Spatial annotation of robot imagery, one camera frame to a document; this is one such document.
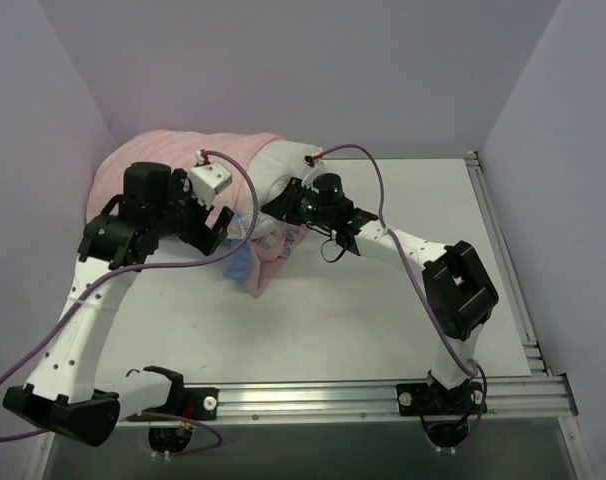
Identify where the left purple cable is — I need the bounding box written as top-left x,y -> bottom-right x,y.
0,148 -> 262,459

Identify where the aluminium rail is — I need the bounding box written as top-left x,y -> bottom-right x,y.
465,152 -> 554,376
27,374 -> 579,480

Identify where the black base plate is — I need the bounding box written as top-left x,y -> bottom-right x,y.
395,381 -> 487,417
178,386 -> 219,421

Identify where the pink blue pillowcase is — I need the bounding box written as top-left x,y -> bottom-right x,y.
86,130 -> 307,298

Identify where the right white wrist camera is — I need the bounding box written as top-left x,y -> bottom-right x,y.
302,154 -> 327,188

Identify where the short black cable loop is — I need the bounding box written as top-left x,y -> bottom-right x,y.
320,234 -> 352,264

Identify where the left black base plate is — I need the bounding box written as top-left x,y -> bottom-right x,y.
178,386 -> 219,421

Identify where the aluminium right side rail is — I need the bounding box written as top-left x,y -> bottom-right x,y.
465,152 -> 554,376

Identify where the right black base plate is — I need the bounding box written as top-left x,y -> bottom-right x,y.
395,381 -> 487,417

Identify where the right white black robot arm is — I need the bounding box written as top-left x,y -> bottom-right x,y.
261,173 -> 499,413

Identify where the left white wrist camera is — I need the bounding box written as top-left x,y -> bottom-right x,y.
187,150 -> 232,208

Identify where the aluminium front rail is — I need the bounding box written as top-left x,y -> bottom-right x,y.
27,374 -> 579,480

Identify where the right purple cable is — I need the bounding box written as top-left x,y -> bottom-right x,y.
312,144 -> 488,441

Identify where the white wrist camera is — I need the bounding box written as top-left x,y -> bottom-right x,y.
187,150 -> 232,208
302,154 -> 327,188

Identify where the white pillow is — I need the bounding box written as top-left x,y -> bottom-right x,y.
247,140 -> 322,242

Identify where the purple cable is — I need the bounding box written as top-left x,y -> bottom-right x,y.
0,148 -> 262,459
312,144 -> 488,441

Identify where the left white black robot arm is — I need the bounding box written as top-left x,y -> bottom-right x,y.
3,161 -> 233,447

